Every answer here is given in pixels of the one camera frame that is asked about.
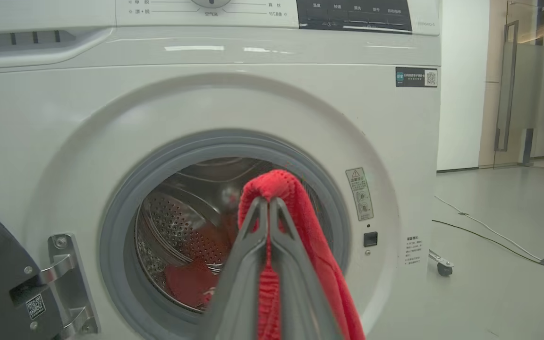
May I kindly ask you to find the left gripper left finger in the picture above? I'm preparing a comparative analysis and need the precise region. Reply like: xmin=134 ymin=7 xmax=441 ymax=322
xmin=199 ymin=197 xmax=270 ymax=340

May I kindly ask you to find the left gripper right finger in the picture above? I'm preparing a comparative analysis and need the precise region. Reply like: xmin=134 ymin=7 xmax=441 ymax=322
xmin=270 ymin=197 xmax=343 ymax=340

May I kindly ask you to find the red basketball jersey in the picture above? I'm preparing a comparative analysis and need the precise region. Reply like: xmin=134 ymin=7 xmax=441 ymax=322
xmin=163 ymin=169 xmax=366 ymax=340

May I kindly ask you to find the grey rubber door seal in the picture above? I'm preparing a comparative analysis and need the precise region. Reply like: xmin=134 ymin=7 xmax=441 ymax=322
xmin=100 ymin=130 xmax=352 ymax=340

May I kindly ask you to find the chrome door hinge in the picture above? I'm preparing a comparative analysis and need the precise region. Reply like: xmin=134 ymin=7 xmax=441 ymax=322
xmin=10 ymin=233 xmax=100 ymax=340

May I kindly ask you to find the white front-load washing machine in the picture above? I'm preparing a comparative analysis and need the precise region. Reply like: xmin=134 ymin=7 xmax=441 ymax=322
xmin=0 ymin=0 xmax=442 ymax=340

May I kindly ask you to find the perforated steel washer drum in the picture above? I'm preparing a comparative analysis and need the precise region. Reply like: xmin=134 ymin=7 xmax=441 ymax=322
xmin=135 ymin=158 xmax=335 ymax=315

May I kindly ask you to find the grey warning sticker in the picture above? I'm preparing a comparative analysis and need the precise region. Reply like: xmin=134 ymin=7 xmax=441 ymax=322
xmin=346 ymin=168 xmax=374 ymax=221

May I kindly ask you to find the small printed text notice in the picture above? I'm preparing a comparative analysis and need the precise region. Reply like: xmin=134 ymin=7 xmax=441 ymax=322
xmin=404 ymin=235 xmax=425 ymax=266

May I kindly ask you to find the small white QR sticker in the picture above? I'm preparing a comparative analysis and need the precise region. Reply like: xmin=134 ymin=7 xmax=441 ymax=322
xmin=25 ymin=294 xmax=46 ymax=321

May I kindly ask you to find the black QR code sticker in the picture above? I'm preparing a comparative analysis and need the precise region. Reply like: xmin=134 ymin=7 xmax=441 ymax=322
xmin=395 ymin=67 xmax=438 ymax=88

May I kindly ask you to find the white detergent drawer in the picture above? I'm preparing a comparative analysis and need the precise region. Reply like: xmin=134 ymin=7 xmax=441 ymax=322
xmin=0 ymin=0 xmax=117 ymax=71

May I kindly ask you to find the black caster with metal bracket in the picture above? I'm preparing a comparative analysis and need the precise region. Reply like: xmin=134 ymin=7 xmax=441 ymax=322
xmin=429 ymin=249 xmax=454 ymax=277

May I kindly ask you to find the white floor cable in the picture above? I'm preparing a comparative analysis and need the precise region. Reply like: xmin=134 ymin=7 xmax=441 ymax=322
xmin=435 ymin=195 xmax=544 ymax=272

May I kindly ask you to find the black floor cable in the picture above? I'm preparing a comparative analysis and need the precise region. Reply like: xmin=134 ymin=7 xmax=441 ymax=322
xmin=433 ymin=220 xmax=544 ymax=274

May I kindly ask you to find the dark short post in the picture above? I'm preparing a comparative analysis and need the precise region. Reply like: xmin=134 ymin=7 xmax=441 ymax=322
xmin=520 ymin=128 xmax=535 ymax=166

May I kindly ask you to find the dark glass door handle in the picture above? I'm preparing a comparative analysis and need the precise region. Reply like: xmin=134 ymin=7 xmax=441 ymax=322
xmin=494 ymin=21 xmax=520 ymax=153

